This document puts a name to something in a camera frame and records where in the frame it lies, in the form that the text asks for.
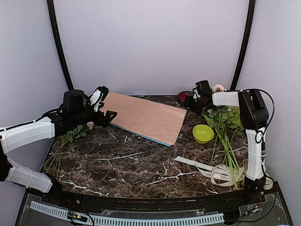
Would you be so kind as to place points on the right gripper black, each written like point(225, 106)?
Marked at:
point(189, 103)

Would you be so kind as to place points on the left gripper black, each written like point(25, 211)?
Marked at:
point(106, 120)

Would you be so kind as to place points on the beige pink wrapping paper sheet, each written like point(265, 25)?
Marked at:
point(155, 120)

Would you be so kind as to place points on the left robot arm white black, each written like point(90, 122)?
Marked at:
point(76, 111)

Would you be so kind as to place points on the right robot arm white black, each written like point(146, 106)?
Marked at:
point(239, 111)

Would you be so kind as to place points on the right pile of fake flowers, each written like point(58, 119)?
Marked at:
point(225, 120)

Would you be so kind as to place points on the pile of fake flowers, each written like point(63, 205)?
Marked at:
point(225, 120)
point(53, 162)

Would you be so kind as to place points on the left pile of fake flowers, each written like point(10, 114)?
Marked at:
point(53, 162)

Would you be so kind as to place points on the blue wrapping paper sheet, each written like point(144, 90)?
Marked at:
point(148, 138)

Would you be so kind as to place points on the red round embroidered cushion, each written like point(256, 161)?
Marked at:
point(182, 96)

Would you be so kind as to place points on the lime green bowl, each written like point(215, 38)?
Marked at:
point(202, 134)

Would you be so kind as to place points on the white printed ribbon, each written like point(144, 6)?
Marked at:
point(219, 175)

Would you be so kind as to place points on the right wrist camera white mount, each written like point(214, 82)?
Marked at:
point(201, 88)

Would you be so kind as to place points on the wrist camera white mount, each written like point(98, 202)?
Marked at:
point(97, 98)
point(201, 88)

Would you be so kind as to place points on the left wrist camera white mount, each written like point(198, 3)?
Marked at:
point(97, 98)

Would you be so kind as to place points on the left black frame post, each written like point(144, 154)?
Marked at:
point(58, 43)

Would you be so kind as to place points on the black frame post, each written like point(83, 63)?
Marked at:
point(58, 43)
point(244, 45)

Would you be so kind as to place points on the right black frame post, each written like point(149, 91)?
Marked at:
point(244, 45)

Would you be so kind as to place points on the white slotted cable duct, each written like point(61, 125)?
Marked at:
point(126, 218)

